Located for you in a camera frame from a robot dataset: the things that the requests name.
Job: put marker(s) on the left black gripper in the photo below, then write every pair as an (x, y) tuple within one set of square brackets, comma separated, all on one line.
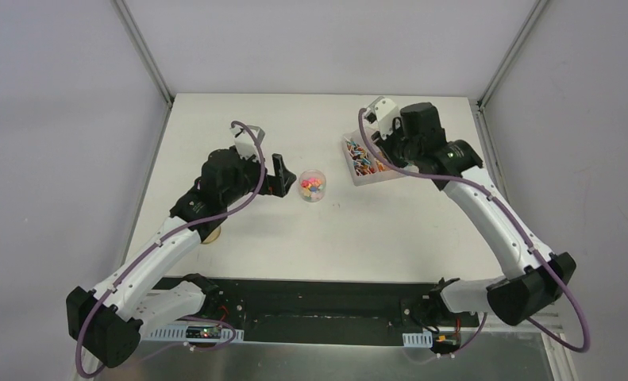
[(270, 178)]

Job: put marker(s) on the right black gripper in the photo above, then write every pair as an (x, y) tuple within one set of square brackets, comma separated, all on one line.
[(385, 144)]

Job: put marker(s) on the clear plastic jar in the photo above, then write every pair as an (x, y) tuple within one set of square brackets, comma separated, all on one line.
[(312, 185)]

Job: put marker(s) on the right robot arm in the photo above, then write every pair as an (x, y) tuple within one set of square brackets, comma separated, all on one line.
[(533, 274)]

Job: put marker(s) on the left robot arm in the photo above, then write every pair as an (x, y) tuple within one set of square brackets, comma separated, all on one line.
[(109, 320)]

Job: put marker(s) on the compartmented candy tray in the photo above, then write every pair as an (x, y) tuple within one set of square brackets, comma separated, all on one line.
[(364, 168)]

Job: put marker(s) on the wooden jar lid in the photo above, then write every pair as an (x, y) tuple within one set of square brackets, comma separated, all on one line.
[(212, 236)]

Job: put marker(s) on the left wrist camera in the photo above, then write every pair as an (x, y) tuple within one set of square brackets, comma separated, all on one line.
[(246, 147)]

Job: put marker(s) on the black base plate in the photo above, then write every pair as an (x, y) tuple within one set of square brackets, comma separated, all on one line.
[(306, 312)]

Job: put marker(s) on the left slotted cable duct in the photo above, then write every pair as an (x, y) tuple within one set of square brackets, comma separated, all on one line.
[(203, 334)]

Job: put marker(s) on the slotted cable duct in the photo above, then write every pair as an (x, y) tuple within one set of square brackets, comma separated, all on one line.
[(203, 334), (423, 339)]

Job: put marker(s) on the right slotted cable duct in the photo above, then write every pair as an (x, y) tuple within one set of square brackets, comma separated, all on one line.
[(423, 339)]

